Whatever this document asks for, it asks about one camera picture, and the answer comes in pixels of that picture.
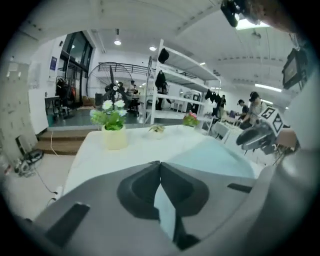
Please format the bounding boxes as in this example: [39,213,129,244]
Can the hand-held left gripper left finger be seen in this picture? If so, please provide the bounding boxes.
[116,161,161,221]

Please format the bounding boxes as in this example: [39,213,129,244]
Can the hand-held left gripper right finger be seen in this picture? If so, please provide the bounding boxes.
[160,161,210,218]

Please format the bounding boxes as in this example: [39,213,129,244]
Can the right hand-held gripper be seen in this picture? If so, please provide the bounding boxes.
[235,105,292,156]

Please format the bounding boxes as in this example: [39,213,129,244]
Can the light blue towel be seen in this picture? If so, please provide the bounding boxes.
[153,139,256,242]

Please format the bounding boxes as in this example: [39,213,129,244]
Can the long fluorescent tube light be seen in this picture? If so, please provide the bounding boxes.
[234,18,272,31]
[254,83,283,93]

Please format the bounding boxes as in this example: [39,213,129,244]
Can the bunch of black hanging bags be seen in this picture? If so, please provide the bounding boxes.
[204,88,223,105]

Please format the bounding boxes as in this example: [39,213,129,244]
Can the pink flower plant in pot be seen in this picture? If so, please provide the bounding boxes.
[181,110,201,129]

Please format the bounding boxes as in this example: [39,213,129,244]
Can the small succulent in white pot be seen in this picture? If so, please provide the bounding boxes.
[142,123,168,140]

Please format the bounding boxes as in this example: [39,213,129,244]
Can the daisy plant in cream pot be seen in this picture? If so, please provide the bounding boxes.
[89,99,130,151]

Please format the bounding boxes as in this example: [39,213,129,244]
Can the black chest-mounted tablet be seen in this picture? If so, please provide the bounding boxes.
[281,47,310,90]

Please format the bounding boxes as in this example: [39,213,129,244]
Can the wooden step platform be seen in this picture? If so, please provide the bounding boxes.
[34,129,89,156]

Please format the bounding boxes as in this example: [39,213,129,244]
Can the white metal shelving rack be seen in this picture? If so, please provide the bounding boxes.
[142,38,223,135]

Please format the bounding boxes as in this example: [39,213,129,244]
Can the brown cardboard box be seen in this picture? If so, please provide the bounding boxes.
[81,95,98,108]

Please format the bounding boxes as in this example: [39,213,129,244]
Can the dark oval device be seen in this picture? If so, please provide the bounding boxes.
[24,149,45,163]

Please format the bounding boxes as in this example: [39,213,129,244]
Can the black standing fan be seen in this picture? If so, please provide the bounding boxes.
[84,61,141,118]

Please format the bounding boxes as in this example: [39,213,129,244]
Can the black hanging bag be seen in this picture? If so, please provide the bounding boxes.
[154,70,168,89]

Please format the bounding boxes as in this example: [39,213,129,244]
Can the person's head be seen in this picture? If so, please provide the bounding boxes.
[241,0,301,33]

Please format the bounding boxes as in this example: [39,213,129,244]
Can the clothes rack with dark garments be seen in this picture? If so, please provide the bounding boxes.
[54,75,78,112]

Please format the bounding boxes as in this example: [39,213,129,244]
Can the white cabinet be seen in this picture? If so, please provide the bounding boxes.
[27,89,50,136]

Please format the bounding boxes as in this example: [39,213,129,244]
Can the black balcony railing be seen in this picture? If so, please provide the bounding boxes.
[98,61,154,77]

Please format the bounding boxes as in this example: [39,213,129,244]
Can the dark glass entrance doors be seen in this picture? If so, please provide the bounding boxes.
[59,31,95,110]

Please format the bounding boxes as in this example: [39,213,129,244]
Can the beige locker cabinet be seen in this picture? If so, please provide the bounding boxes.
[0,61,31,157]

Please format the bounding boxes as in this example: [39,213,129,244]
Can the black power cable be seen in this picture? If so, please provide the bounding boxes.
[32,167,59,195]

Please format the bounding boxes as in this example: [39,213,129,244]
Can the long white cable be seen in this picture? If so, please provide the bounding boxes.
[50,129,61,157]

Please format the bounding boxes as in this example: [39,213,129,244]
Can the small grey device with wires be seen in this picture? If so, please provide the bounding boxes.
[13,158,36,178]

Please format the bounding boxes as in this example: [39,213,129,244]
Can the black head-worn camera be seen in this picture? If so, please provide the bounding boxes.
[220,0,242,28]

